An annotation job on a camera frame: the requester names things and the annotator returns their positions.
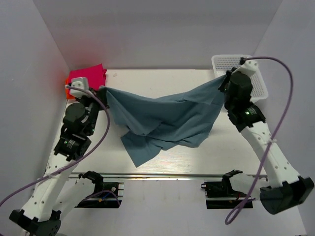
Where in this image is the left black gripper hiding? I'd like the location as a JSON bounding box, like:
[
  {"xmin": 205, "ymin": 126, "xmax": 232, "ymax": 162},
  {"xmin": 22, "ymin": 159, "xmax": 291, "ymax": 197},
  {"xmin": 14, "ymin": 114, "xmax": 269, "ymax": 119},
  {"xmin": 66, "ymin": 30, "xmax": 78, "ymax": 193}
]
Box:
[{"xmin": 75, "ymin": 87, "xmax": 110, "ymax": 135}]

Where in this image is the blue-grey t-shirt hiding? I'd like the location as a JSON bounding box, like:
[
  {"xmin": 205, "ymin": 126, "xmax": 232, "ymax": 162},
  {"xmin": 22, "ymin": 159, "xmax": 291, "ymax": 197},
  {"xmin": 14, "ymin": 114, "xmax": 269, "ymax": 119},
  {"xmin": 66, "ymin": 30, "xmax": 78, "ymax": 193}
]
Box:
[{"xmin": 106, "ymin": 76, "xmax": 224, "ymax": 167}]

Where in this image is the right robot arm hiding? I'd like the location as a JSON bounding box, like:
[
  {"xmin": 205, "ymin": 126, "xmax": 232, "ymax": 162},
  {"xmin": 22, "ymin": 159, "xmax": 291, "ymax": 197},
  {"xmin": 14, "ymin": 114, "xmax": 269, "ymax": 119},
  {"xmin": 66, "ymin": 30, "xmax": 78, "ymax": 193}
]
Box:
[{"xmin": 219, "ymin": 71, "xmax": 315, "ymax": 215}]

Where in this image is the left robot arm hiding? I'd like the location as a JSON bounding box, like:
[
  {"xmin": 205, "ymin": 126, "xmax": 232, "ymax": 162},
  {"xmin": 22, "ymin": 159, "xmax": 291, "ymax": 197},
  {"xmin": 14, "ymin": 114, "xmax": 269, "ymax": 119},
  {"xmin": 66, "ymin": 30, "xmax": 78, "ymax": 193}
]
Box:
[{"xmin": 9, "ymin": 86, "xmax": 108, "ymax": 236}]

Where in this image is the folded pink t-shirt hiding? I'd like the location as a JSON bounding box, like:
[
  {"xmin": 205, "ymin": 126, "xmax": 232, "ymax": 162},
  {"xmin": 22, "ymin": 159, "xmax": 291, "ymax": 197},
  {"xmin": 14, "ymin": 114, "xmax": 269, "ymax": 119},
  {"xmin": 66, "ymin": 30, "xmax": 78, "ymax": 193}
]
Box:
[{"xmin": 68, "ymin": 64, "xmax": 107, "ymax": 89}]

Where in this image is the white plastic basket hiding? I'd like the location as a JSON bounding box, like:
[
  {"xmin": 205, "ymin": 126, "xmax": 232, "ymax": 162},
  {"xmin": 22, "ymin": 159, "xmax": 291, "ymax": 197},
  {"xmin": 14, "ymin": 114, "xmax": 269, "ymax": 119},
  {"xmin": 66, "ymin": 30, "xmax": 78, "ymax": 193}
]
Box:
[{"xmin": 211, "ymin": 55, "xmax": 268, "ymax": 103}]

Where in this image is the folded orange t-shirt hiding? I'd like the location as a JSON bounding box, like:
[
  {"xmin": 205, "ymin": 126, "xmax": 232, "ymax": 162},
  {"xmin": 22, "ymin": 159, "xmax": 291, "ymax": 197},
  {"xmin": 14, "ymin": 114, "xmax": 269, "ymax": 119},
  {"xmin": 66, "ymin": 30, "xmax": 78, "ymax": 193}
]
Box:
[{"xmin": 65, "ymin": 77, "xmax": 75, "ymax": 100}]

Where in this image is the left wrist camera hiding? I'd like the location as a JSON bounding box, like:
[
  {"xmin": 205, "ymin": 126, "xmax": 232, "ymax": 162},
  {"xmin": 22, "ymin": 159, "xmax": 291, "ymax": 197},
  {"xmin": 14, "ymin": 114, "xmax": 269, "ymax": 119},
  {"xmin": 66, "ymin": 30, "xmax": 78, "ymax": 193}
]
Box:
[{"xmin": 65, "ymin": 77, "xmax": 89, "ymax": 98}]

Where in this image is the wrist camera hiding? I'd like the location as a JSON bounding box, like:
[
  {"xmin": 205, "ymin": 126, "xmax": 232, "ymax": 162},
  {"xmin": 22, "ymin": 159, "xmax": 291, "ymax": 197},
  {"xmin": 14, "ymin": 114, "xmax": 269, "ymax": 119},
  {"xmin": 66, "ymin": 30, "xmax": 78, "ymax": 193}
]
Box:
[
  {"xmin": 65, "ymin": 77, "xmax": 89, "ymax": 98},
  {"xmin": 235, "ymin": 57, "xmax": 258, "ymax": 77}
]

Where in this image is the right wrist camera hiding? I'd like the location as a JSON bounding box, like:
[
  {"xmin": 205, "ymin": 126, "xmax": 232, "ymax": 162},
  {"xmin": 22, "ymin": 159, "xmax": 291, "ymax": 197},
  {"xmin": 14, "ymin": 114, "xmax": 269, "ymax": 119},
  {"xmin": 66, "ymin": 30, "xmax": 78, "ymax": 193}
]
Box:
[{"xmin": 235, "ymin": 57, "xmax": 258, "ymax": 77}]

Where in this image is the aluminium table rail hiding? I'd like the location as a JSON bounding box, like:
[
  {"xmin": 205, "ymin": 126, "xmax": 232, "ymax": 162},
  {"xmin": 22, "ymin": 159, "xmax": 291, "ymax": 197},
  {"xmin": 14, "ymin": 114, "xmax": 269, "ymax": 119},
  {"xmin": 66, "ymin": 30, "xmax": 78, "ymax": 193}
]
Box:
[{"xmin": 43, "ymin": 172, "xmax": 280, "ymax": 180}]

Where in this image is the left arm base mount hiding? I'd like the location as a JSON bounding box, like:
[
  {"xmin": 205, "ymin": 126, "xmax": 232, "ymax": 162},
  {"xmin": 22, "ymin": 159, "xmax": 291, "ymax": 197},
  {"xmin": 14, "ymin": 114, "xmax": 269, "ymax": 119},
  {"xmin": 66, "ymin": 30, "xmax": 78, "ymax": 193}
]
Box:
[{"xmin": 76, "ymin": 171, "xmax": 124, "ymax": 208}]

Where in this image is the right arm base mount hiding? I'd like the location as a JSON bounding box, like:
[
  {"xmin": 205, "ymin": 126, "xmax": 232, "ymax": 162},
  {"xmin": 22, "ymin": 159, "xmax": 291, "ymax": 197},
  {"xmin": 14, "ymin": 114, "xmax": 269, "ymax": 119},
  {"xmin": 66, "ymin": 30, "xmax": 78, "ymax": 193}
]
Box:
[{"xmin": 200, "ymin": 170, "xmax": 246, "ymax": 209}]

